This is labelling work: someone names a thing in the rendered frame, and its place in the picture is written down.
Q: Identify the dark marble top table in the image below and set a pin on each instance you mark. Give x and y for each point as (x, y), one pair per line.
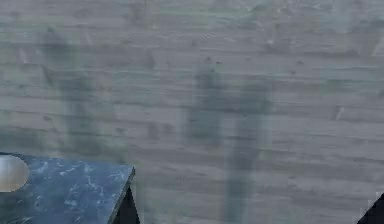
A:
(73, 190)

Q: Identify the round white dish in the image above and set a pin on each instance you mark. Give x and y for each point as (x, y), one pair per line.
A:
(11, 173)

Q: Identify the black furniture corner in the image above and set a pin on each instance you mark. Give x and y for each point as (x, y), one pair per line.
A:
(375, 213)

